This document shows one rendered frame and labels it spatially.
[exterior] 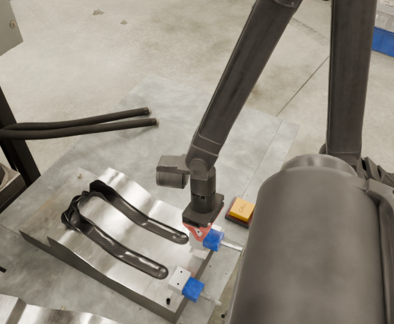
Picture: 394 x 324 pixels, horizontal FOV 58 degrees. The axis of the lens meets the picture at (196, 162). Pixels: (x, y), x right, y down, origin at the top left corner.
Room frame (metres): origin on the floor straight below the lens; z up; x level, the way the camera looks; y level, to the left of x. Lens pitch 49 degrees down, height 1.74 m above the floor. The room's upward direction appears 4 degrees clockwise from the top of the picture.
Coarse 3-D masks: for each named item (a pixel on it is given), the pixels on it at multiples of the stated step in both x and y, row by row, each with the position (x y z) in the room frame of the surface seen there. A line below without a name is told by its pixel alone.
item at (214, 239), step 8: (208, 224) 0.47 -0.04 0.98; (200, 232) 0.44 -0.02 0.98; (208, 232) 0.45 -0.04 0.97; (216, 232) 0.45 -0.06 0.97; (192, 240) 0.43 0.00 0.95; (208, 240) 0.42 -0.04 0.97; (216, 240) 0.42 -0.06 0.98; (200, 248) 0.42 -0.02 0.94; (208, 248) 0.42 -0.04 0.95; (216, 248) 0.41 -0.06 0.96; (232, 248) 0.41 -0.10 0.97; (240, 248) 0.41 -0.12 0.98
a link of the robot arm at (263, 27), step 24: (264, 0) 0.48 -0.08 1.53; (288, 0) 0.45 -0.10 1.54; (264, 24) 0.48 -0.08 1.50; (240, 48) 0.48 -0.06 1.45; (264, 48) 0.48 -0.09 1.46; (240, 72) 0.48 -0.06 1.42; (216, 96) 0.48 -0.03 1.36; (240, 96) 0.47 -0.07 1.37; (216, 120) 0.47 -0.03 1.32; (192, 144) 0.47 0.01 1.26; (216, 144) 0.46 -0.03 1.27
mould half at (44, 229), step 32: (64, 192) 0.62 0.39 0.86; (128, 192) 0.59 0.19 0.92; (32, 224) 0.50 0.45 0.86; (64, 224) 0.47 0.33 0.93; (96, 224) 0.48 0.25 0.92; (128, 224) 0.50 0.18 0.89; (64, 256) 0.42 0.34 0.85; (96, 256) 0.40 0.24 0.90; (160, 256) 0.42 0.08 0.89; (192, 256) 0.42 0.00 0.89; (128, 288) 0.33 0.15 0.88; (160, 288) 0.33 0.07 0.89
